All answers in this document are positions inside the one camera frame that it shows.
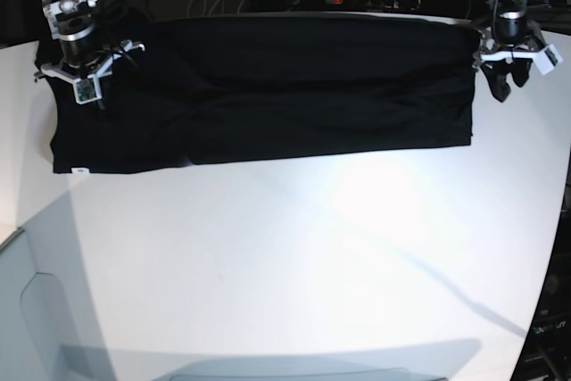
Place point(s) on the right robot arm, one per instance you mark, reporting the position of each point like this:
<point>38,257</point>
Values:
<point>87,57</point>

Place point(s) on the black T-shirt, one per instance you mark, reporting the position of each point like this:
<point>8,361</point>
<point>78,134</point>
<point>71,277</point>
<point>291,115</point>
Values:
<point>270,87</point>

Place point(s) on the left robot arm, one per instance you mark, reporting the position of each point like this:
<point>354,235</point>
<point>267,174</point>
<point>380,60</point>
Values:
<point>510,43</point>

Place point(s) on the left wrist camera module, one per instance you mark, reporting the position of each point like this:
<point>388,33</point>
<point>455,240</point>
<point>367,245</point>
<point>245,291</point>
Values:
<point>547,59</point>

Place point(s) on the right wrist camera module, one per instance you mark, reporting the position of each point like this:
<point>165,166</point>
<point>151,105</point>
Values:
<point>87,91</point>

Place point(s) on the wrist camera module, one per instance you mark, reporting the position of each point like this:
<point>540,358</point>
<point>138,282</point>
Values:
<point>547,59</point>
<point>87,91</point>

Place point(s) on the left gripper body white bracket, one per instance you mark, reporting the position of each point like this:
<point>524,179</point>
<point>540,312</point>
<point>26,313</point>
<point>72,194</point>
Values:
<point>490,50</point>

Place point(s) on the black equipment box with lettering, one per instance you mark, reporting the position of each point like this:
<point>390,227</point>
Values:
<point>546,352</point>

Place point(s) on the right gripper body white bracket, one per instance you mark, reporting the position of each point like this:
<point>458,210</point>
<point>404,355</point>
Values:
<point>100,66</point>

